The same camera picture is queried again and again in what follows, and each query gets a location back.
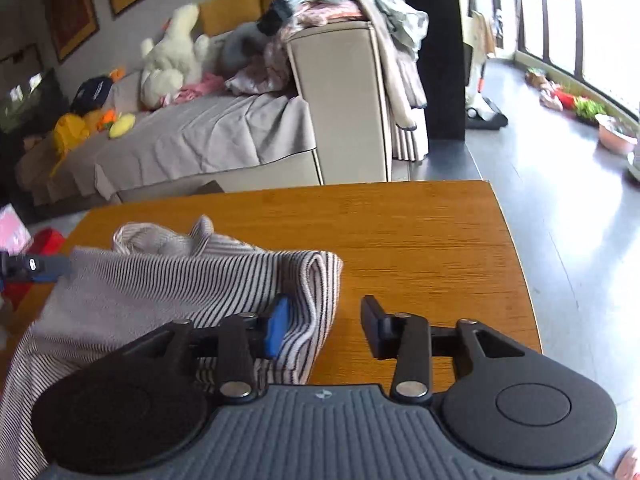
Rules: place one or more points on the pile of clothes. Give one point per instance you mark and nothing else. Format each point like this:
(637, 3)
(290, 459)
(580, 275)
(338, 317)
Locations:
(350, 7)

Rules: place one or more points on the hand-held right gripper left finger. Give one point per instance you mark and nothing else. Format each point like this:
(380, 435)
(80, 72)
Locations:
(277, 325)

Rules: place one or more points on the beige curtain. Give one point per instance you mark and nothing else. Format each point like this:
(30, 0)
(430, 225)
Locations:
(410, 140)

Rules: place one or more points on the green plant tray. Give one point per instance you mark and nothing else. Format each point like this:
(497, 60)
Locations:
(590, 108)

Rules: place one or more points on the black framed window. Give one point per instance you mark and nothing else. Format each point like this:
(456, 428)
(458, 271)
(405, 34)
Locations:
(580, 20)

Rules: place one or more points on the small plant bowl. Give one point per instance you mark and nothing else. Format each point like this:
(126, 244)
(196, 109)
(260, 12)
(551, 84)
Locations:
(536, 77)

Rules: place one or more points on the red bowl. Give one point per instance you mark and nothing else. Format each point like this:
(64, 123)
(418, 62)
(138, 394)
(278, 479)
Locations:
(567, 99)

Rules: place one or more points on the yellow plush toy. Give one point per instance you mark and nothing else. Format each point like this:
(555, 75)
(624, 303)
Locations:
(70, 132)

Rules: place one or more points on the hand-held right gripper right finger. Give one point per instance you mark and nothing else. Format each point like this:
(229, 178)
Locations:
(382, 340)

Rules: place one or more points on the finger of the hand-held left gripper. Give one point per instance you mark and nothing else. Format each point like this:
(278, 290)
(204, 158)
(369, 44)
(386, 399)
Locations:
(35, 265)

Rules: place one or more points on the orange plush toy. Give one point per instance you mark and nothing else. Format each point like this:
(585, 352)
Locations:
(106, 119)

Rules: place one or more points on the yellow-green plush toy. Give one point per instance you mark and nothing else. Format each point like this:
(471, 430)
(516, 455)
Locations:
(122, 126)

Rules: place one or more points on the grey neck pillow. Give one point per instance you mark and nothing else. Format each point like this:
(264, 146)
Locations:
(237, 45)

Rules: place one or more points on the grey striped sweater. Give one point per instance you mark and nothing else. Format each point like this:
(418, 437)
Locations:
(150, 285)

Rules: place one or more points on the potted plant in white pot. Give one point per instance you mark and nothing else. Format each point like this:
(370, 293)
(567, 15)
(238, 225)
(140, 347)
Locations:
(636, 160)

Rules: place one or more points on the pink cloth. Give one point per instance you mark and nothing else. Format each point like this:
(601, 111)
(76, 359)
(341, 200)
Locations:
(200, 87)

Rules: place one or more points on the beige sofa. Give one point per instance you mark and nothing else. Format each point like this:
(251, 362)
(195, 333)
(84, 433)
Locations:
(340, 110)

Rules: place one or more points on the grey sofa cover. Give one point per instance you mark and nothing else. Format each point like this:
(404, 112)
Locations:
(200, 130)

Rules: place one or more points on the white plush duck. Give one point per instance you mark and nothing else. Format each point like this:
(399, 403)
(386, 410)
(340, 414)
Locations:
(170, 55)

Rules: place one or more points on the pink basin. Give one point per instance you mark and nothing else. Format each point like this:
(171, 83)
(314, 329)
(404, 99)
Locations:
(617, 140)

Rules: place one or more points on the pink metal-edged case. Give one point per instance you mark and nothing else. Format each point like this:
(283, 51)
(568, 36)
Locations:
(12, 227)

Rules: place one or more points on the pink small shoes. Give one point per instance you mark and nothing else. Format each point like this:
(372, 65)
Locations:
(550, 100)

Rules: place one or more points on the pink pig slipper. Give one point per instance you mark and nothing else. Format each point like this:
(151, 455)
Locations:
(630, 465)

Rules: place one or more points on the black glass fish tank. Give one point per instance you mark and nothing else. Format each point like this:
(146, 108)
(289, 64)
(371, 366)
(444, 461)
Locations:
(35, 100)

